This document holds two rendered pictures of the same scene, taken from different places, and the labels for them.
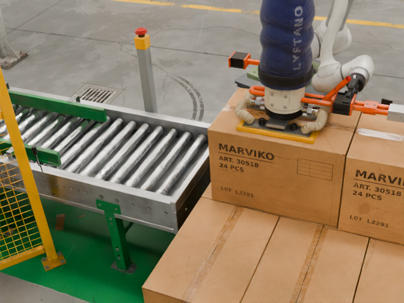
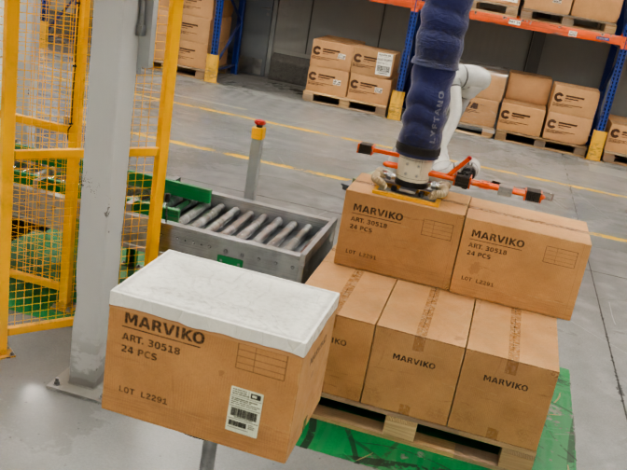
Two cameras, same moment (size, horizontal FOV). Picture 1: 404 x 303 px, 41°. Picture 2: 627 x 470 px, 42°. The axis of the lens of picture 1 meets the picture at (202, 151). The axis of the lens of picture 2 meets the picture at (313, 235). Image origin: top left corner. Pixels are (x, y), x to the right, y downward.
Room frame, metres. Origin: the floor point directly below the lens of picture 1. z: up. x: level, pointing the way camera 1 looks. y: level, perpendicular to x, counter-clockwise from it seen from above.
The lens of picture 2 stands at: (-1.76, 1.05, 2.05)
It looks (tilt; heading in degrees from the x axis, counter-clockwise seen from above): 19 degrees down; 346
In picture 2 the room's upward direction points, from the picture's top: 10 degrees clockwise
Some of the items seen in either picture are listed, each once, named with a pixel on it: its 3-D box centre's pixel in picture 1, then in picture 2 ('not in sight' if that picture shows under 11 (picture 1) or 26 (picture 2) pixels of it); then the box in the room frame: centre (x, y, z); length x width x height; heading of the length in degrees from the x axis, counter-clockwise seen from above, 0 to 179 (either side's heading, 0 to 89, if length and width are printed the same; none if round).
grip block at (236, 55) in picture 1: (239, 60); (366, 147); (2.40, -0.21, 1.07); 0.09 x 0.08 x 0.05; 154
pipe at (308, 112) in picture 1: (284, 107); (411, 182); (2.04, -0.37, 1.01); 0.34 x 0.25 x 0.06; 64
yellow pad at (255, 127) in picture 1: (277, 126); (407, 193); (1.95, -0.33, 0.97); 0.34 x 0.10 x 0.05; 64
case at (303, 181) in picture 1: (285, 153); (403, 228); (2.06, -0.39, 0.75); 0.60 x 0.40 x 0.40; 64
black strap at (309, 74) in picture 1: (285, 70); (418, 147); (2.04, -0.37, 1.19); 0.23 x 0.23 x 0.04
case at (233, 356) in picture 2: not in sight; (223, 349); (0.51, 0.70, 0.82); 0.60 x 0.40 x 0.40; 64
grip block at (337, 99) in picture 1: (343, 103); (462, 180); (1.93, -0.60, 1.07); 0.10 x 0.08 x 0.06; 154
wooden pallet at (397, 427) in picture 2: not in sight; (414, 379); (1.68, -0.47, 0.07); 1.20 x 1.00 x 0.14; 64
